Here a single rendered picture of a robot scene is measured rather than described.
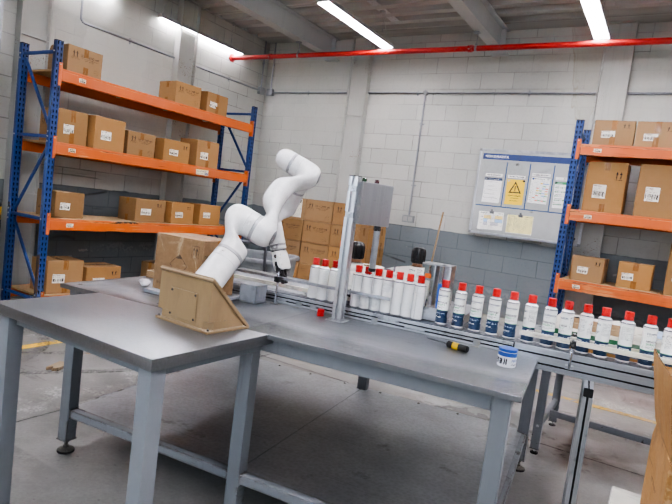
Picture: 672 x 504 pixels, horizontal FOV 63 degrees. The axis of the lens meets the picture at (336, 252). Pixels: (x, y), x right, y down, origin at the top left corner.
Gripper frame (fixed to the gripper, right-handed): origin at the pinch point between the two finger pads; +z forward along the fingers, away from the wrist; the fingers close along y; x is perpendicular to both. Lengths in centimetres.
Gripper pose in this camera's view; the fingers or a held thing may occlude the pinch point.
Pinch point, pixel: (284, 279)
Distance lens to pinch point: 285.3
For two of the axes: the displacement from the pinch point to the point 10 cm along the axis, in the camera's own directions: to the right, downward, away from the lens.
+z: 1.9, 9.8, -0.6
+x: -8.9, 2.0, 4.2
